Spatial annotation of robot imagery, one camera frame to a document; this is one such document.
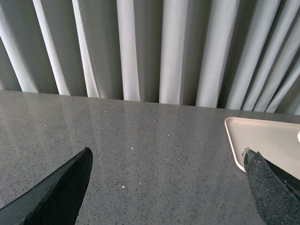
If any white pleated curtain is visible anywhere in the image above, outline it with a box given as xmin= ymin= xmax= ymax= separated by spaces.
xmin=0 ymin=0 xmax=300 ymax=115

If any cream rectangular plastic tray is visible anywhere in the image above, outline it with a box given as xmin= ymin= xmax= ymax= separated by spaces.
xmin=225 ymin=117 xmax=300 ymax=179

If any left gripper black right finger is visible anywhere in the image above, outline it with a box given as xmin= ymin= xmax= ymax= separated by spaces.
xmin=242 ymin=148 xmax=300 ymax=225

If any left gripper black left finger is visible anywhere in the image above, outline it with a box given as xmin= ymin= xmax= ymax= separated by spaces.
xmin=0 ymin=147 xmax=93 ymax=225

